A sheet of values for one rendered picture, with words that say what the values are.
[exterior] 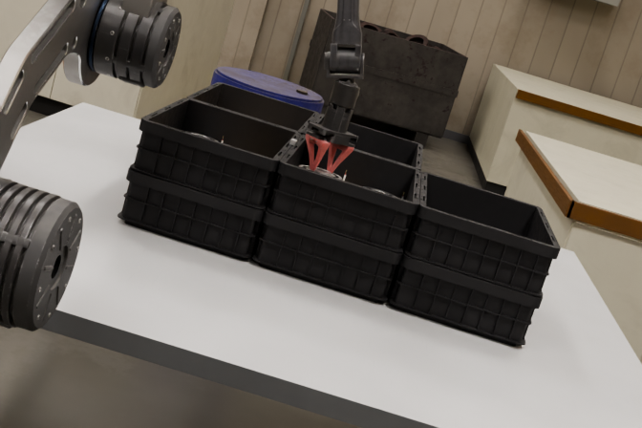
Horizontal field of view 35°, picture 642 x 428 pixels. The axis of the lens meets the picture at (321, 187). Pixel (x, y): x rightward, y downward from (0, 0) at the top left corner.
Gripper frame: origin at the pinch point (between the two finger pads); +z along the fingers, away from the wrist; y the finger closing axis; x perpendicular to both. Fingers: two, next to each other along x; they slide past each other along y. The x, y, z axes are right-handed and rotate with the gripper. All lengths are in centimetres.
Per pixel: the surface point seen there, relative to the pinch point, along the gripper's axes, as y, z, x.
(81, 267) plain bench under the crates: 58, 23, 13
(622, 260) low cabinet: -177, 21, -34
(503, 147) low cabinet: -436, 26, -324
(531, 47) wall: -599, -53, -470
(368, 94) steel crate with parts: -425, 26, -472
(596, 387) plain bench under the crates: -31, 21, 64
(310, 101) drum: -123, 6, -166
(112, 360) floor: -14, 87, -84
